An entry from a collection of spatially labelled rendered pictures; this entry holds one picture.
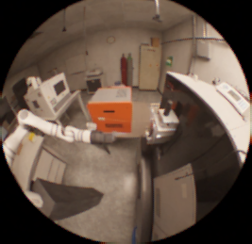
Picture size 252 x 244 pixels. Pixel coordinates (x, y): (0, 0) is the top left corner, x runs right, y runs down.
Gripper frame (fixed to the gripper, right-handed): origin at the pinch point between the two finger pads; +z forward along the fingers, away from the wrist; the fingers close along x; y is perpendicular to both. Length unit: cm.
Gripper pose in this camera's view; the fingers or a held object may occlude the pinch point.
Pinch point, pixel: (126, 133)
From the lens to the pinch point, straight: 40.5
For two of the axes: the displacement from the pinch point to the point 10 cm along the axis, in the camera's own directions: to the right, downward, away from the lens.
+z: 10.0, 0.0, -0.5
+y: -0.1, 9.9, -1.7
